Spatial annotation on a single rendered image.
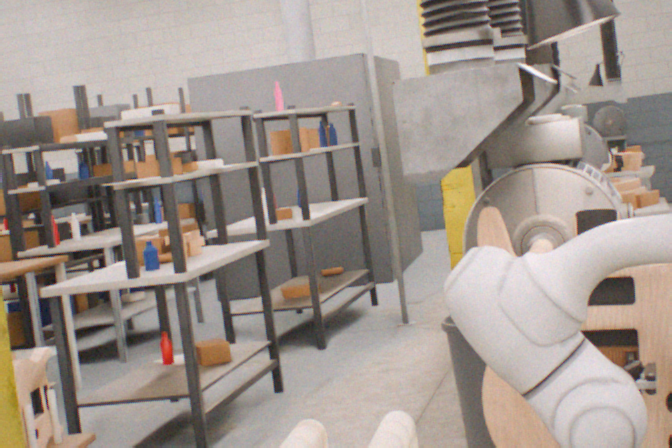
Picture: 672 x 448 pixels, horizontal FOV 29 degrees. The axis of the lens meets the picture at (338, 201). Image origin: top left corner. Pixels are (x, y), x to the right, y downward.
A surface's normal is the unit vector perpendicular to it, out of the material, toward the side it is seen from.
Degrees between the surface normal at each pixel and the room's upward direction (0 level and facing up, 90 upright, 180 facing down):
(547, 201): 82
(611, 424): 84
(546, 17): 80
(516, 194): 83
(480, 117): 90
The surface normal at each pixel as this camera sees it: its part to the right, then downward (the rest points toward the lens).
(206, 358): 0.33, 0.00
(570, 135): -0.21, 0.08
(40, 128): 0.95, -0.11
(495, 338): -0.40, 0.25
